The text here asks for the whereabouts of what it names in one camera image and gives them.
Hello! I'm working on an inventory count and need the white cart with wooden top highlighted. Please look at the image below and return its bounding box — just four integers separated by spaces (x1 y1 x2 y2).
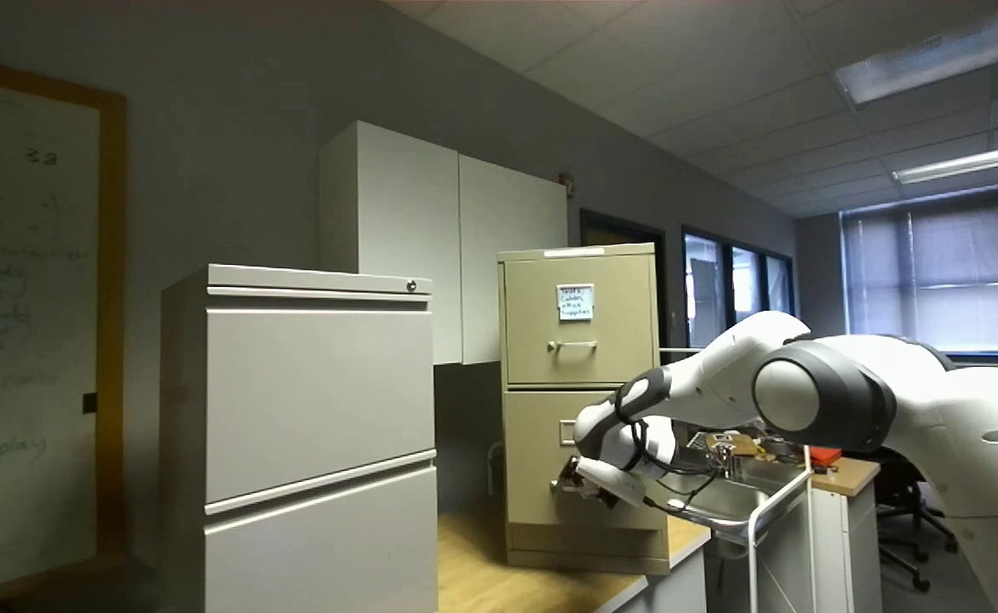
805 454 888 613

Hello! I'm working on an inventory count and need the long ceiling light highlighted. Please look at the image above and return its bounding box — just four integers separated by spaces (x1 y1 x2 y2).
830 4 998 108
888 137 998 192

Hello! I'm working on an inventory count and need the silver metal rail frame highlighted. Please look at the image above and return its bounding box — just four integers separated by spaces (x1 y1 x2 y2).
652 461 816 613

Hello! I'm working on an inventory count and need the metal basin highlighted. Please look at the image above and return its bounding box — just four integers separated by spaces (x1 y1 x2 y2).
679 472 777 528

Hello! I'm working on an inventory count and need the beige file cabinet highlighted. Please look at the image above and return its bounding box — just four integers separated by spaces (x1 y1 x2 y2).
495 237 673 579

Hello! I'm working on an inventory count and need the wood framed whiteboard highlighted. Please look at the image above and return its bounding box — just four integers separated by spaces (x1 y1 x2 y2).
0 50 134 596

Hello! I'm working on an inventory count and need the black office chair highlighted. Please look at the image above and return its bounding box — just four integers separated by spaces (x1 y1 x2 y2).
871 445 963 596

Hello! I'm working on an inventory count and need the grey lateral file cabinet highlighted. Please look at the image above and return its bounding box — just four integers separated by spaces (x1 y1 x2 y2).
158 260 444 613

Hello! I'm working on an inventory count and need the dark interior window row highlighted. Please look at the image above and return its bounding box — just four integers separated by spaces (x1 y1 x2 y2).
679 227 800 351

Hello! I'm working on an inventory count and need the window with blinds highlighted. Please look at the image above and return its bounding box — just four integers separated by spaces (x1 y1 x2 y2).
838 183 998 357

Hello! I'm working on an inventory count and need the beige drawer with label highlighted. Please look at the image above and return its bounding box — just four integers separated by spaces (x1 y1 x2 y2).
502 253 660 388

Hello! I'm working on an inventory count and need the white paper label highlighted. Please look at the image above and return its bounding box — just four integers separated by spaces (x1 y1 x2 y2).
551 279 601 326

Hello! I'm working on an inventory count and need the beige drawer without label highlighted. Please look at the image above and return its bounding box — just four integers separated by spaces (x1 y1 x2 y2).
502 388 663 536

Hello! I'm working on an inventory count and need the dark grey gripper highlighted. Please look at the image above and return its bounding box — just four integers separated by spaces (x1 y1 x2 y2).
549 454 685 516

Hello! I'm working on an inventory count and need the white wall cabinet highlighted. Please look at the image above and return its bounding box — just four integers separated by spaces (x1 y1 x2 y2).
317 118 572 370

